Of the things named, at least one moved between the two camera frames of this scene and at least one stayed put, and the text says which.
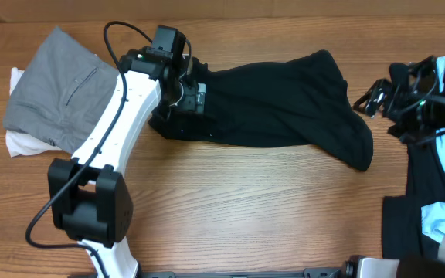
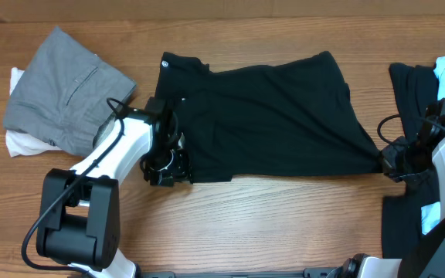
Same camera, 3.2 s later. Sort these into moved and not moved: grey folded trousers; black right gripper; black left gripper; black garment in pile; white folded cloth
Moved: black right gripper; black left gripper
Not moved: black garment in pile; grey folded trousers; white folded cloth
